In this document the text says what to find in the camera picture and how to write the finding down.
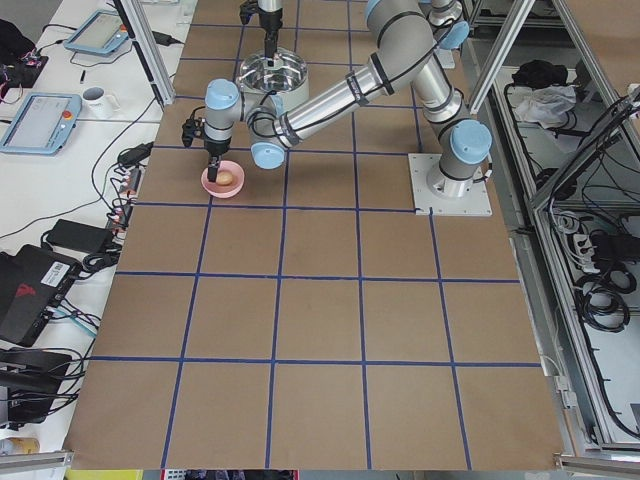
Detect black power brick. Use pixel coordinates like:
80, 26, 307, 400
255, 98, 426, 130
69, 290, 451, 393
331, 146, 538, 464
41, 219, 114, 254

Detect pink bowl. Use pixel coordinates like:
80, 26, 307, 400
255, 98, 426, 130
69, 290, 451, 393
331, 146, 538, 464
201, 160, 245, 198

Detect blue teach pendant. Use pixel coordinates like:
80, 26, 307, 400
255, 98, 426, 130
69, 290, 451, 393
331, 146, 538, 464
63, 10, 129, 56
1, 92, 82, 155

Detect aluminium frame post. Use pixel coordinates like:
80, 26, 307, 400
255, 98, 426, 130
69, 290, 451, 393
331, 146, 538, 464
113, 0, 175, 108

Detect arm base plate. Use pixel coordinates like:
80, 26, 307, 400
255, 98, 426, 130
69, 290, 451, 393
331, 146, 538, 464
408, 153, 492, 217

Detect white mug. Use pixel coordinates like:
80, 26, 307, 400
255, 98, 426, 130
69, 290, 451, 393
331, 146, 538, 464
82, 86, 121, 120

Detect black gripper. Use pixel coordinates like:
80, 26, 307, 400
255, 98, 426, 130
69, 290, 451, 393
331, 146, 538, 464
203, 119, 232, 183
258, 9, 281, 67

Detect brown egg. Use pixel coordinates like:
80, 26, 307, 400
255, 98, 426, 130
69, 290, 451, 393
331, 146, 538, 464
215, 170, 235, 186

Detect blue teach pendant far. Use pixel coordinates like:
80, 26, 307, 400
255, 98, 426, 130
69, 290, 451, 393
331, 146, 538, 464
63, 10, 129, 56

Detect mint green pot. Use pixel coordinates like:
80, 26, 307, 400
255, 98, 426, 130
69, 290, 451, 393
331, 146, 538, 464
237, 47, 309, 111

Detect black laptop computer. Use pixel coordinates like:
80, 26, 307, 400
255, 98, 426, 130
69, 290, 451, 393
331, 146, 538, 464
1, 245, 82, 347

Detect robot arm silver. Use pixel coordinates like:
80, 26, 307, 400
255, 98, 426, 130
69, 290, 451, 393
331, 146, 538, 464
201, 1, 492, 198
258, 0, 283, 67

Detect blue teach pendant near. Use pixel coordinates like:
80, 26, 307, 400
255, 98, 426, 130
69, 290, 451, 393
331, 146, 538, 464
1, 92, 82, 155

